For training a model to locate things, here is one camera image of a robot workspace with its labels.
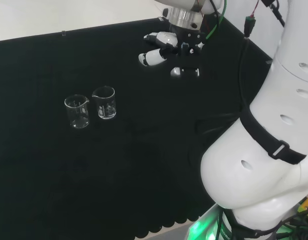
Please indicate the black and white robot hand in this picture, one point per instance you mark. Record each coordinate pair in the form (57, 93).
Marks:
(190, 45)

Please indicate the clear glass beaker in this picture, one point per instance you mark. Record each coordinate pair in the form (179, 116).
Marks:
(107, 115)
(79, 123)

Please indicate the black bench cloth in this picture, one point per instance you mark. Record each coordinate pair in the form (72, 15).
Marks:
(69, 175)

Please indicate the yellow stop button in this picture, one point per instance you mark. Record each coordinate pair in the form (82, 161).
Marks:
(307, 203)

